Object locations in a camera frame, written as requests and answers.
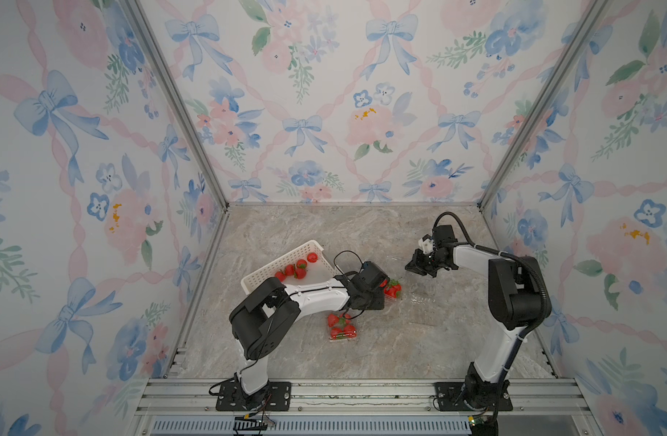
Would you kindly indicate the white perforated plastic basket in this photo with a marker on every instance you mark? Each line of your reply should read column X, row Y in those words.
column 318, row 272

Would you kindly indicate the strawberry front with stem down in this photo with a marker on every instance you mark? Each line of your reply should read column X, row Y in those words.
column 337, row 334

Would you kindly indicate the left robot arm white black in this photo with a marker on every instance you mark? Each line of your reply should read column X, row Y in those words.
column 262, row 321

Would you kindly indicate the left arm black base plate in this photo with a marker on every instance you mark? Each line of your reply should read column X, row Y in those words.
column 274, row 397

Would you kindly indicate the strawberry lone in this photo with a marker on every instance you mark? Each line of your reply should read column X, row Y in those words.
column 393, row 284

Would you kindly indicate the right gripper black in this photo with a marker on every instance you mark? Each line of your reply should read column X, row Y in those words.
column 414, row 263

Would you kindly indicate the clear plastic clamshell container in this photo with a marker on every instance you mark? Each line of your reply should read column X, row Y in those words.
column 342, row 328

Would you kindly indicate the right aluminium corner post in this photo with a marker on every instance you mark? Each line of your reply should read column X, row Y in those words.
column 582, row 34

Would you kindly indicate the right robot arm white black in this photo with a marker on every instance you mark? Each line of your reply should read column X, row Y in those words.
column 518, row 302

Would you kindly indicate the left aluminium corner post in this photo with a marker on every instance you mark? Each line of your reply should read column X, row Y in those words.
column 148, row 42

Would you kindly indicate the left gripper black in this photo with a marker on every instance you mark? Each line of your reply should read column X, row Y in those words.
column 379, row 300

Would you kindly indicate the aluminium mounting rail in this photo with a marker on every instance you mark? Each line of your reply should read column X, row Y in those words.
column 361, row 407

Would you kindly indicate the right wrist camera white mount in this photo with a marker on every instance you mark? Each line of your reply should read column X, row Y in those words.
column 442, row 237

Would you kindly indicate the aluminium corner post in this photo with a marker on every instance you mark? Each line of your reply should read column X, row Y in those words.
column 148, row 42
column 582, row 34

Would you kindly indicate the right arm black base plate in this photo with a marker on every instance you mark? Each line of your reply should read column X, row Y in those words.
column 458, row 396

